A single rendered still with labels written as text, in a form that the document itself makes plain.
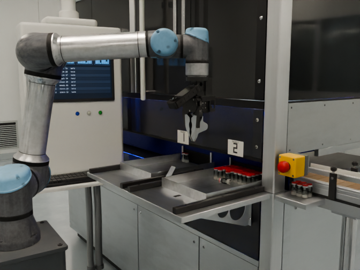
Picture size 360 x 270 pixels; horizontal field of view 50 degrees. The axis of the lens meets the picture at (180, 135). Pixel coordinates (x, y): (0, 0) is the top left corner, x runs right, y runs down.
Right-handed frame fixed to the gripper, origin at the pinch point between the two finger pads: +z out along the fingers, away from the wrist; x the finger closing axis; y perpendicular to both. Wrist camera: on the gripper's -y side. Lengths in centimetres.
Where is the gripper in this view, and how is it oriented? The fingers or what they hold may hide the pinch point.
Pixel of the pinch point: (191, 137)
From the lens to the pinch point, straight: 127.6
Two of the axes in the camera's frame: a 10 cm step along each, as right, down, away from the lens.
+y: 8.0, -0.9, 5.9
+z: 0.0, 9.9, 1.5
